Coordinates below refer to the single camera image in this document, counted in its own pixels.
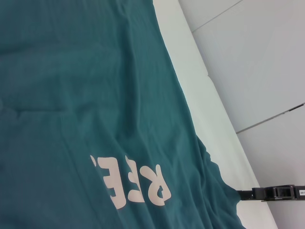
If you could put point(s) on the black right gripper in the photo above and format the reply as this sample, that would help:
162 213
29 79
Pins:
297 192

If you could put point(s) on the teal t-shirt with cream print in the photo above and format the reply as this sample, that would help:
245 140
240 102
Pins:
71 71

